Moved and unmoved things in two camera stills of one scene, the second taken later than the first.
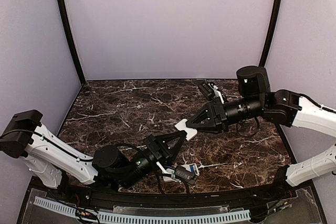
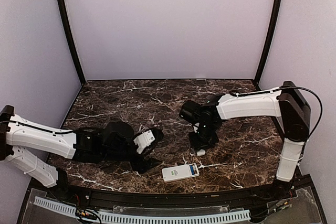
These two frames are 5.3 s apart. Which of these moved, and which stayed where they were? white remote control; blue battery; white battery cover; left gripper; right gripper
Moved: white battery cover; left gripper; right gripper
Stayed: white remote control; blue battery
